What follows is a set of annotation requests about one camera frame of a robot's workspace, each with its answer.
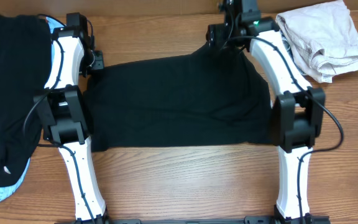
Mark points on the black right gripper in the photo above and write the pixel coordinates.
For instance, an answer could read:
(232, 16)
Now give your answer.
(215, 39)

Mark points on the black shirt with logo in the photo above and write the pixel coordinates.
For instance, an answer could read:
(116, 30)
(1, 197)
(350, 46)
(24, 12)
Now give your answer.
(11, 93)

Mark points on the black t-shirt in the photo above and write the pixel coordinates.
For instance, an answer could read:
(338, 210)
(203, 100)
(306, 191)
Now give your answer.
(210, 97)

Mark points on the blue grey folded garment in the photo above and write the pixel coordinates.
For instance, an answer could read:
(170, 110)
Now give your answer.
(289, 51)

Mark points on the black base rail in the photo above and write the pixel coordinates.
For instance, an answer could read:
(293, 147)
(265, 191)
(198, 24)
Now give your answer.
(191, 221)

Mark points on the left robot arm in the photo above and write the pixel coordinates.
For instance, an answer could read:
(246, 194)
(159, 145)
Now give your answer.
(67, 123)

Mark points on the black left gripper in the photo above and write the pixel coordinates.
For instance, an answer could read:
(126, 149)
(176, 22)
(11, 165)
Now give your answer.
(99, 62)

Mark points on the white folded garment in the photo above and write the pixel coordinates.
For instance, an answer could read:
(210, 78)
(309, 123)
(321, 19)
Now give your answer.
(323, 39)

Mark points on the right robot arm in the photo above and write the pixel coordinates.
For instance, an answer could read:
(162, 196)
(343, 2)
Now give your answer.
(297, 112)

